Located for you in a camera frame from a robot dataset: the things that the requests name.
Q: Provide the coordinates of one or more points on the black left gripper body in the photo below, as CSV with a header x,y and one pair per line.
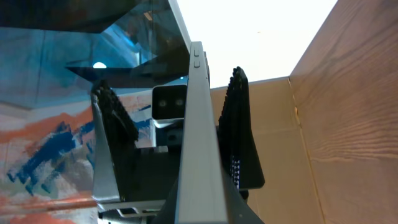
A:
x,y
153,181

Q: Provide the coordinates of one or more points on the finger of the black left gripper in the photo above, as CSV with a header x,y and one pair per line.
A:
x,y
238,151
115,135

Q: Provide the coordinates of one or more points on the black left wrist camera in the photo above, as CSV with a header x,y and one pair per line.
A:
x,y
168,104

